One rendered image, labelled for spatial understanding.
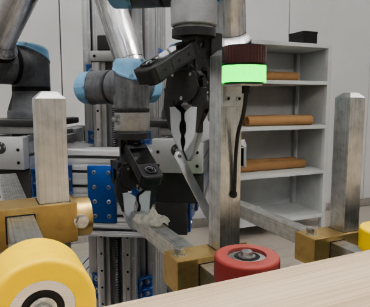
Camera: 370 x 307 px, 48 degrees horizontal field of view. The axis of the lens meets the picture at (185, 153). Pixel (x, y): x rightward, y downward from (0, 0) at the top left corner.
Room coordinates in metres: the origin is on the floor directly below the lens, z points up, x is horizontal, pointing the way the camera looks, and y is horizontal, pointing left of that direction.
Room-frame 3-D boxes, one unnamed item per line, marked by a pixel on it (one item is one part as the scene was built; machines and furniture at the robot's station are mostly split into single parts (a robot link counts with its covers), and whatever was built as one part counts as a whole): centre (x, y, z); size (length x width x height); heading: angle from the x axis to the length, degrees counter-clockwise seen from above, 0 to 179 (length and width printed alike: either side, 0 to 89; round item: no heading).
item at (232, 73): (0.58, -0.08, 1.13); 0.06 x 0.06 x 0.02
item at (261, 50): (0.58, -0.08, 1.15); 0.06 x 0.06 x 0.02
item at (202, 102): (0.67, -0.02, 1.09); 0.05 x 0.02 x 0.09; 46
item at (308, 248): (0.72, -0.27, 0.84); 0.13 x 0.06 x 0.05; 115
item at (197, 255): (0.61, -0.04, 0.85); 0.13 x 0.06 x 0.05; 115
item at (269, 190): (3.52, -0.71, 0.78); 0.90 x 0.45 x 1.55; 113
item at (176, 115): (0.71, -0.01, 1.04); 0.06 x 0.03 x 0.09; 136
